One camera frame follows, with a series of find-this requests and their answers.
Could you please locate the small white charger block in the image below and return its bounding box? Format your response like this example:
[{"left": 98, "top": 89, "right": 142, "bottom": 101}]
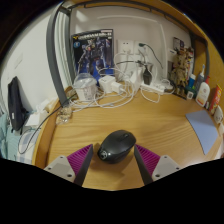
[{"left": 110, "top": 81, "right": 124, "bottom": 94}]

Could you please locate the striped blue bedding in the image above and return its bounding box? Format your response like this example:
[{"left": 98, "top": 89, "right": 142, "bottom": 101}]
[{"left": 0, "top": 113, "right": 41, "bottom": 164}]

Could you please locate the black power adapter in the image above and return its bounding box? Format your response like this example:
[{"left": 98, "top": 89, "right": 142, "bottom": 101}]
[{"left": 142, "top": 67, "right": 153, "bottom": 85}]

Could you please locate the white mug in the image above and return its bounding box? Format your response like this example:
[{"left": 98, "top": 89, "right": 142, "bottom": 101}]
[{"left": 213, "top": 104, "right": 224, "bottom": 125}]

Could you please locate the grey metal desk frame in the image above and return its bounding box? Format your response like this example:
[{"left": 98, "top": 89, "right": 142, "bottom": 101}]
[{"left": 45, "top": 0, "right": 210, "bottom": 108}]

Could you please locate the white tissue pack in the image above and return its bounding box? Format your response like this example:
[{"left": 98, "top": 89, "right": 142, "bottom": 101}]
[{"left": 24, "top": 109, "right": 49, "bottom": 128}]

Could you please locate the brown tree figurine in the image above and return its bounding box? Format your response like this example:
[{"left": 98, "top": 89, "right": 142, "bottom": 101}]
[{"left": 168, "top": 49, "right": 193, "bottom": 98}]

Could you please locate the light blue mouse pad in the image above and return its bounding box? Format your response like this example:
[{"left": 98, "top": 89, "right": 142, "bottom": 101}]
[{"left": 185, "top": 110, "right": 220, "bottom": 156}]

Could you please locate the white cable tangle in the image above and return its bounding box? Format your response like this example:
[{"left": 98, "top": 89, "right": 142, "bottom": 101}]
[{"left": 68, "top": 53, "right": 161, "bottom": 109}]

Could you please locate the white power strip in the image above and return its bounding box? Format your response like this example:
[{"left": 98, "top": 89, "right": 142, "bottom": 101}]
[{"left": 139, "top": 81, "right": 167, "bottom": 94}]

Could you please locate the robot model kit box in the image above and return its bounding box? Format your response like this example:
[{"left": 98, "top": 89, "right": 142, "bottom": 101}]
[{"left": 70, "top": 28, "right": 115, "bottom": 84}]

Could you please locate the black plug with cable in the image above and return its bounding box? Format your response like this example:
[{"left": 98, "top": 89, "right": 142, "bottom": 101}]
[{"left": 138, "top": 42, "right": 164, "bottom": 70}]

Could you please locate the printed figurine box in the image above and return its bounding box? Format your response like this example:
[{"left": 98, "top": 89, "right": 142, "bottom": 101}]
[{"left": 172, "top": 36, "right": 195, "bottom": 68}]

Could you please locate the clear-lidded white container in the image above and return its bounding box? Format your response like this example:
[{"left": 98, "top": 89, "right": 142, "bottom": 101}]
[{"left": 72, "top": 73, "right": 98, "bottom": 102}]

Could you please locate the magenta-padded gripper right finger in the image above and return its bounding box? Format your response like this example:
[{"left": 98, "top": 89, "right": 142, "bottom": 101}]
[{"left": 133, "top": 144, "right": 183, "bottom": 186}]

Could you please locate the white wall socket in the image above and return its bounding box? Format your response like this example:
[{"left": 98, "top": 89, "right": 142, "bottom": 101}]
[
  {"left": 134, "top": 40, "right": 148, "bottom": 56},
  {"left": 117, "top": 39, "right": 134, "bottom": 54}
]

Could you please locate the wooden shelf unit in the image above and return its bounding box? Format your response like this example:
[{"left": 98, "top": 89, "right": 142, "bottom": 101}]
[{"left": 64, "top": 0, "right": 201, "bottom": 31}]

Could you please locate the white red-capped lotion bottle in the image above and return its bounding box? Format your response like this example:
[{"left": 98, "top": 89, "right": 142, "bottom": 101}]
[{"left": 195, "top": 75, "right": 211, "bottom": 108}]

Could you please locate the black bag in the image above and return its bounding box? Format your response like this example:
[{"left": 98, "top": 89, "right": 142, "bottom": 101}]
[{"left": 7, "top": 76, "right": 29, "bottom": 132}]

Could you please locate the white wall-mounted box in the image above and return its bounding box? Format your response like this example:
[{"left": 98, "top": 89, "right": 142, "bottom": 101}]
[{"left": 166, "top": 48, "right": 178, "bottom": 63}]

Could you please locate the thin black cable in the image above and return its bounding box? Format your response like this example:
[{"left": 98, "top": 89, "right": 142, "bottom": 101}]
[{"left": 17, "top": 93, "right": 78, "bottom": 155}]

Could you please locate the white desk lamp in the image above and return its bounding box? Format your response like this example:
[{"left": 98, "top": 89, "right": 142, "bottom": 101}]
[{"left": 96, "top": 13, "right": 176, "bottom": 94}]

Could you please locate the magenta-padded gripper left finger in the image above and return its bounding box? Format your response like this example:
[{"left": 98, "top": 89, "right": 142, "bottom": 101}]
[{"left": 43, "top": 143, "right": 95, "bottom": 187}]

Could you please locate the clear plastic snack packet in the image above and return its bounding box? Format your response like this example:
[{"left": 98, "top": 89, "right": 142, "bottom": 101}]
[{"left": 55, "top": 106, "right": 73, "bottom": 126}]

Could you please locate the large white charger block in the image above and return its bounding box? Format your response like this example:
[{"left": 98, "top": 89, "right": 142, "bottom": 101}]
[{"left": 98, "top": 75, "right": 116, "bottom": 94}]

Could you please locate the black computer mouse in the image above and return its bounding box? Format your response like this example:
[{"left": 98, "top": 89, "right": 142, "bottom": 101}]
[{"left": 96, "top": 129, "right": 137, "bottom": 165}]

